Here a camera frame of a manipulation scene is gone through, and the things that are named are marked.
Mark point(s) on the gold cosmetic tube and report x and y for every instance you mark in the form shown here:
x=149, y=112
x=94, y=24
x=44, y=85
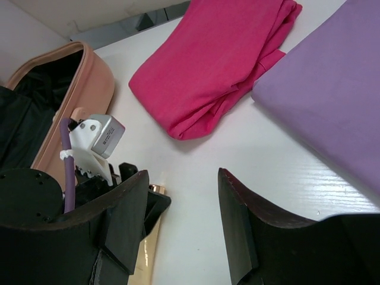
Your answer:
x=147, y=251

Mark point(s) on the magenta cloth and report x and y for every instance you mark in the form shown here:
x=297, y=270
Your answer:
x=210, y=61

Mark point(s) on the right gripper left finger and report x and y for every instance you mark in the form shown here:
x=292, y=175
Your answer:
x=96, y=243

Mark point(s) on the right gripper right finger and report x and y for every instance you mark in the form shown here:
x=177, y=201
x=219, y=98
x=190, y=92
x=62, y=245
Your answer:
x=267, y=244

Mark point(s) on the purple cloth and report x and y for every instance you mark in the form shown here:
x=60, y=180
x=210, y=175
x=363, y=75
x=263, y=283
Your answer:
x=326, y=91

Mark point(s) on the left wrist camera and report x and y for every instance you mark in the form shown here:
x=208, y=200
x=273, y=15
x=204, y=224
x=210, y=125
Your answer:
x=92, y=143

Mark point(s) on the pink hard-shell suitcase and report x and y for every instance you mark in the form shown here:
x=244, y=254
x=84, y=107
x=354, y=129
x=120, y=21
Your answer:
x=68, y=82

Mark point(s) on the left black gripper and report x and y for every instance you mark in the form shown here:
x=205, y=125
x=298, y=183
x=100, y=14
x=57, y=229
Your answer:
x=33, y=196

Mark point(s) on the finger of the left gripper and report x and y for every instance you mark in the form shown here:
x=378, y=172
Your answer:
x=157, y=204

